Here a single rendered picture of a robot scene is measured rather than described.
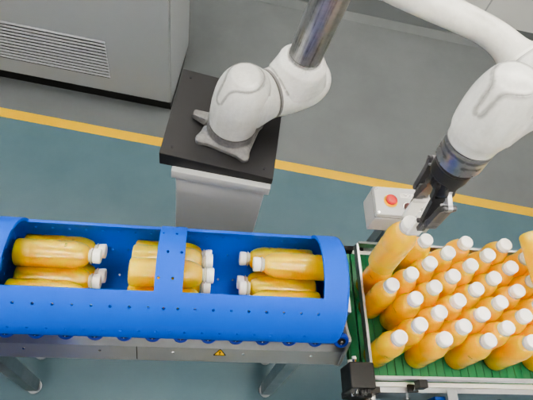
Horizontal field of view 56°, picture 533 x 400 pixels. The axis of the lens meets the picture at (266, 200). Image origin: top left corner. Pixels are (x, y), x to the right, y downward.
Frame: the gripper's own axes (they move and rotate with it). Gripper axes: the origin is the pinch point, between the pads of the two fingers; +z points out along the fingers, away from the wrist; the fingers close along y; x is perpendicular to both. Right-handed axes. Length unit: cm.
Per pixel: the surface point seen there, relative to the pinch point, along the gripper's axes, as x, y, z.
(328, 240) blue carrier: -12.9, -6.9, 23.9
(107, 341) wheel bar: -70, 10, 51
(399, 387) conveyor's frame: 12, 23, 56
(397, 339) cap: 5.2, 15.9, 34.9
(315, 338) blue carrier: -16.9, 15.6, 33.9
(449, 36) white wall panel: 136, -240, 137
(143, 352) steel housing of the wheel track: -61, 12, 57
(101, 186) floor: -97, -100, 138
